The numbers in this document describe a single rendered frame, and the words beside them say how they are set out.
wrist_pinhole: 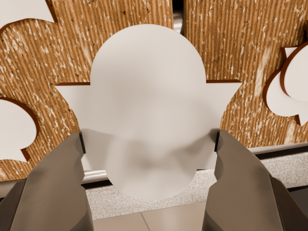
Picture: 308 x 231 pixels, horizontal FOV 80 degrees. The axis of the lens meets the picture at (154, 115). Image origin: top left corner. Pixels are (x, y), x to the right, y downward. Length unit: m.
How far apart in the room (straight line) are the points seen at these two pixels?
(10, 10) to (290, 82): 0.30
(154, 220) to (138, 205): 1.68
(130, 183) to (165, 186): 0.03
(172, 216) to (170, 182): 1.88
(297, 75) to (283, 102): 0.04
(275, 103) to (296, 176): 0.19
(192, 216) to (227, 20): 1.95
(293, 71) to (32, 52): 0.29
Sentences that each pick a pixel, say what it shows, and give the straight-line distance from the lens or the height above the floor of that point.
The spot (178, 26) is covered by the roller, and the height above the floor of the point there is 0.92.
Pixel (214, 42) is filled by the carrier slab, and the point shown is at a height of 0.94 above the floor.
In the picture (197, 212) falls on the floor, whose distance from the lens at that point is 2.05.
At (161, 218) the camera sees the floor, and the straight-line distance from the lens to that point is 2.05.
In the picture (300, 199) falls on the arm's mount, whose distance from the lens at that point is 0.55.
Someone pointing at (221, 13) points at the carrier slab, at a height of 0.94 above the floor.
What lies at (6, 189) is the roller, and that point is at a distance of 0.42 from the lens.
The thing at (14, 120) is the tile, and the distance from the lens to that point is 0.29.
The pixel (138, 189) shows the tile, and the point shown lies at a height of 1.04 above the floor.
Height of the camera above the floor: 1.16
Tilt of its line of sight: 63 degrees down
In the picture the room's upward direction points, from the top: 173 degrees clockwise
